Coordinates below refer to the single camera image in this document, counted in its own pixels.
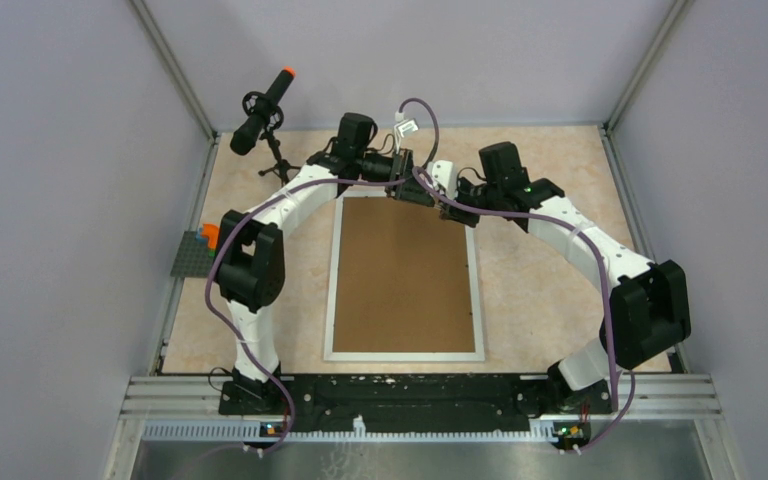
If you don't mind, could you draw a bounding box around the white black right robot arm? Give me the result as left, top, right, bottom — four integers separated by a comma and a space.
425, 142, 691, 412

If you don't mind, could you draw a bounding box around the white picture frame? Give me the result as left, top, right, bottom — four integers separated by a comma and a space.
322, 187, 487, 364

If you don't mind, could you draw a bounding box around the grey lego baseplate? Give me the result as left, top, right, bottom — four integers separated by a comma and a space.
170, 230, 215, 278

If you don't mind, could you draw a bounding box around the brown frame backing board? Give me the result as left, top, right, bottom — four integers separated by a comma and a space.
332, 196, 478, 354

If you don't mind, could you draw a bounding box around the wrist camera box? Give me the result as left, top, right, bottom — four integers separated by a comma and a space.
393, 111, 420, 140
427, 160, 457, 199

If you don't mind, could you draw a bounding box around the aluminium front rail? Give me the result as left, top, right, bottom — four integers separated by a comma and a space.
104, 373, 745, 479

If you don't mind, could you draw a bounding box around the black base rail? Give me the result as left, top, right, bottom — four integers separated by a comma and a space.
218, 372, 614, 435

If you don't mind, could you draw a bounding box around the black microphone orange tip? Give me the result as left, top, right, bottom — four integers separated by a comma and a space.
230, 67, 296, 156

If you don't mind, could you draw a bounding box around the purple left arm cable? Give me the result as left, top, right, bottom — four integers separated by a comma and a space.
205, 98, 442, 458

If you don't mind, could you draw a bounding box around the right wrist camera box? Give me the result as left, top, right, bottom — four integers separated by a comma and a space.
427, 160, 457, 199

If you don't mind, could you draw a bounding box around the black microphone tripod stand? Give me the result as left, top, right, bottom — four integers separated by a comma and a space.
258, 132, 300, 186

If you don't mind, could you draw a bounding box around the orange curved toy block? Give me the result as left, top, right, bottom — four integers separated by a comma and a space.
198, 223, 219, 252

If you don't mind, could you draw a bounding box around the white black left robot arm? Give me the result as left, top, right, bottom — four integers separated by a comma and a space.
206, 113, 414, 414

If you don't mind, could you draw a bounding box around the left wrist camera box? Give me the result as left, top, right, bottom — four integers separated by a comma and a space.
393, 111, 420, 140

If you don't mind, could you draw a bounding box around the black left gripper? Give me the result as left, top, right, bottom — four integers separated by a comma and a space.
355, 148, 435, 207

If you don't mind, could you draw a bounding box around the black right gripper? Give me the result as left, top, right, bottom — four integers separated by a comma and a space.
438, 176, 502, 229

